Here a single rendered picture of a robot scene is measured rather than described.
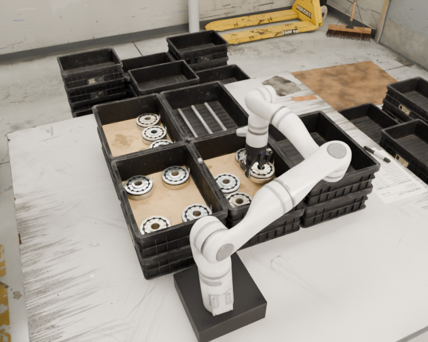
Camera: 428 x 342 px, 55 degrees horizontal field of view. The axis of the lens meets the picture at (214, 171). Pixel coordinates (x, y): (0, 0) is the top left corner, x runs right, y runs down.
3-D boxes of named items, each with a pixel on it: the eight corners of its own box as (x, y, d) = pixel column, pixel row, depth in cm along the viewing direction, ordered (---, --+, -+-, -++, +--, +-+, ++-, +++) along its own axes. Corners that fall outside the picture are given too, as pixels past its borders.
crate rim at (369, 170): (381, 170, 150) (383, 165, 148) (310, 192, 141) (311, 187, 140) (320, 114, 178) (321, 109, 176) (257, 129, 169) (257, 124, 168)
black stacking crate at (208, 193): (228, 236, 139) (229, 212, 131) (142, 263, 130) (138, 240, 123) (188, 165, 167) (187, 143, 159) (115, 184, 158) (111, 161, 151)
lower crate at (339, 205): (367, 210, 163) (375, 188, 155) (301, 232, 155) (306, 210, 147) (312, 152, 191) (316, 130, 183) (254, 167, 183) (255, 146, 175)
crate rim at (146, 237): (229, 216, 133) (229, 212, 131) (138, 245, 124) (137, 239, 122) (187, 146, 161) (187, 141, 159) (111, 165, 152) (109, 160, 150)
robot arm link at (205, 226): (184, 223, 104) (191, 264, 115) (204, 246, 98) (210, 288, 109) (214, 206, 108) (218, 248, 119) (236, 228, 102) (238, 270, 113)
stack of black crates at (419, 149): (450, 200, 246) (474, 155, 223) (412, 215, 237) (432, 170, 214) (402, 161, 273) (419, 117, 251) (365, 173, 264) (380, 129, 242)
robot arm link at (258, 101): (243, 88, 130) (272, 115, 124) (263, 80, 134) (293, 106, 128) (239, 105, 135) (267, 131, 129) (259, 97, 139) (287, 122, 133)
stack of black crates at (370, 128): (402, 161, 273) (413, 132, 258) (365, 173, 264) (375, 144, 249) (363, 129, 301) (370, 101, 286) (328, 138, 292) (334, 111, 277)
